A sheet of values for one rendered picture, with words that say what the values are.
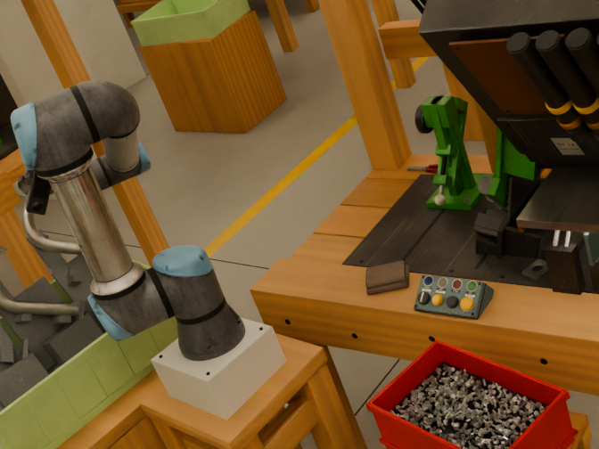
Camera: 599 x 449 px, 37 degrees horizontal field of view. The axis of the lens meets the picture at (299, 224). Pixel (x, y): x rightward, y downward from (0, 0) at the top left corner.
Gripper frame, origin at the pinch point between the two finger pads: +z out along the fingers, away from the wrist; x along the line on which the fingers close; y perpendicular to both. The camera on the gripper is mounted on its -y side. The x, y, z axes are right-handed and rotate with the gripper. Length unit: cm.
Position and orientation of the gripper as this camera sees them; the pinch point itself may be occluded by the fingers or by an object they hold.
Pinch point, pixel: (32, 194)
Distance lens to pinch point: 245.5
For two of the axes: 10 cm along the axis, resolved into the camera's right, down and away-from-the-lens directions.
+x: -9.0, -1.7, -3.9
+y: 0.4, -9.4, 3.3
